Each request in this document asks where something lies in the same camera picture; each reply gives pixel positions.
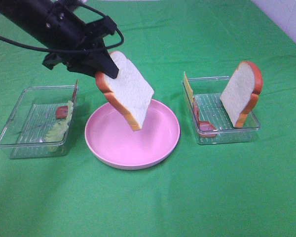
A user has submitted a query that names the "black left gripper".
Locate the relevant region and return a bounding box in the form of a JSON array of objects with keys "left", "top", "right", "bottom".
[{"left": 43, "top": 15, "right": 119, "bottom": 79}]

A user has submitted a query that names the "toy bread slice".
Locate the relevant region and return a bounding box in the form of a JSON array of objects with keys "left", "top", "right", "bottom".
[
  {"left": 220, "top": 61, "right": 263, "bottom": 128},
  {"left": 95, "top": 51, "right": 154, "bottom": 131}
]

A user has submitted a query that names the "toy bacon strip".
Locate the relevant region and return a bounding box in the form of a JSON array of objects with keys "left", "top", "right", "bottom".
[
  {"left": 55, "top": 80, "right": 78, "bottom": 119},
  {"left": 193, "top": 97, "right": 217, "bottom": 138}
]

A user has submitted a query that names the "toy lettuce leaf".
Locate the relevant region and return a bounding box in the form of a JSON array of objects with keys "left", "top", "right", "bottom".
[{"left": 44, "top": 110, "right": 73, "bottom": 142}]

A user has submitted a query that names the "yellow toy cheese slice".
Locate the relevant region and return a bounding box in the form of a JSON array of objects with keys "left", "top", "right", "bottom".
[{"left": 183, "top": 72, "right": 193, "bottom": 105}]

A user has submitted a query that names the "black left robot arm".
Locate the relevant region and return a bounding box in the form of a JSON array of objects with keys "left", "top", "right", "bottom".
[{"left": 0, "top": 0, "right": 124, "bottom": 79}]

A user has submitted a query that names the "pink plate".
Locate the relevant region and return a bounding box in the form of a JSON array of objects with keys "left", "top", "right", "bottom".
[{"left": 84, "top": 100, "right": 181, "bottom": 170}]

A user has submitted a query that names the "clear plastic box left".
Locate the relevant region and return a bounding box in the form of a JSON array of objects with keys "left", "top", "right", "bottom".
[{"left": 0, "top": 85, "right": 78, "bottom": 159}]

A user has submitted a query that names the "clear plastic box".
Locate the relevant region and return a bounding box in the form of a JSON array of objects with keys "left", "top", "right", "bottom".
[
  {"left": 0, "top": 85, "right": 78, "bottom": 159},
  {"left": 182, "top": 76, "right": 260, "bottom": 145}
]

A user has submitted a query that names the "clear plastic box right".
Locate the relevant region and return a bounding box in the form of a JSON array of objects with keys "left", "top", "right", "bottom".
[{"left": 182, "top": 76, "right": 260, "bottom": 145}]

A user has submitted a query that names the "green tablecloth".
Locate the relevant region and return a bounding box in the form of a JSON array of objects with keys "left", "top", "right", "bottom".
[{"left": 0, "top": 0, "right": 296, "bottom": 237}]

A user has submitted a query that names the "black cable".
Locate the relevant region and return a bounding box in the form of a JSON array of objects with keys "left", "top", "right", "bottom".
[{"left": 0, "top": 4, "right": 125, "bottom": 54}]

